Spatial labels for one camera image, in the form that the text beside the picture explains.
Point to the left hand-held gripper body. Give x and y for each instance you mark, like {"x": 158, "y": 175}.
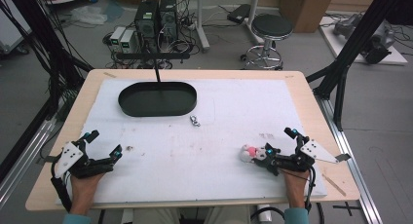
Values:
{"x": 69, "y": 156}

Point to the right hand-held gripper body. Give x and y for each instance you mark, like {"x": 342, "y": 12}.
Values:
{"x": 311, "y": 151}

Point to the black stand with tray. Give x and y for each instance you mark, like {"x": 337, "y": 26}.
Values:
{"x": 156, "y": 104}

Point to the small metal key clip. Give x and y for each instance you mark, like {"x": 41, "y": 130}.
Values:
{"x": 195, "y": 120}

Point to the person's left hand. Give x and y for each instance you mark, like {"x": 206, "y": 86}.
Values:
{"x": 83, "y": 191}

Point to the person's right hand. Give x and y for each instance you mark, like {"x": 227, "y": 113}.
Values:
{"x": 296, "y": 188}

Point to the dark tape strip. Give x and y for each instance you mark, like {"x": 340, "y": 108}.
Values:
{"x": 343, "y": 157}
{"x": 48, "y": 159}

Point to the thin wooden stick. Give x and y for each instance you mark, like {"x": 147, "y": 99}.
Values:
{"x": 334, "y": 185}

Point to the white foam mat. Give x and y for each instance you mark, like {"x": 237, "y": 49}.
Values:
{"x": 201, "y": 159}

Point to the white floor board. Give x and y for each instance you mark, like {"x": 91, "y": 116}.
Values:
{"x": 337, "y": 45}

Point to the white power supply box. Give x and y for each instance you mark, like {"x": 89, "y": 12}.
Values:
{"x": 117, "y": 37}
{"x": 127, "y": 41}

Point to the black round stool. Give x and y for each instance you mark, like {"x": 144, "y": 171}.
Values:
{"x": 272, "y": 27}

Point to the clear plastic bag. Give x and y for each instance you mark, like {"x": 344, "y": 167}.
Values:
{"x": 87, "y": 15}

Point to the white table leg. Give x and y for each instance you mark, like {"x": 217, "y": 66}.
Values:
{"x": 201, "y": 26}
{"x": 254, "y": 19}

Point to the grey robot device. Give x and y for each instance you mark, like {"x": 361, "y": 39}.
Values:
{"x": 376, "y": 39}

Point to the large cardboard box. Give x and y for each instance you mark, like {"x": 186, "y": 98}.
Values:
{"x": 305, "y": 9}

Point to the black computer tower green sticker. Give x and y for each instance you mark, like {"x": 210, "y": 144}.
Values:
{"x": 146, "y": 19}

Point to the black flat adapter box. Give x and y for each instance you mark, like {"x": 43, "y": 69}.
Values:
{"x": 238, "y": 13}

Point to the aluminium rail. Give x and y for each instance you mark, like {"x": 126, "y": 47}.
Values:
{"x": 350, "y": 159}
{"x": 26, "y": 156}

